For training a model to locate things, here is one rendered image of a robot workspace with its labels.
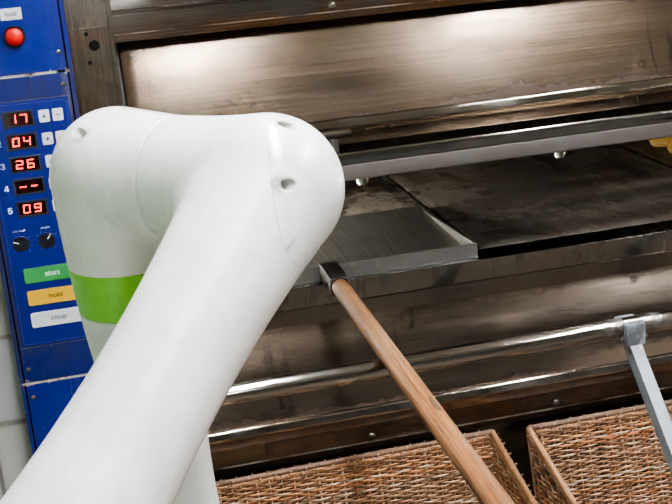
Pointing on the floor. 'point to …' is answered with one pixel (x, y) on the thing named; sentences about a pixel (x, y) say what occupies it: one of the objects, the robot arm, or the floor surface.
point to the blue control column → (20, 61)
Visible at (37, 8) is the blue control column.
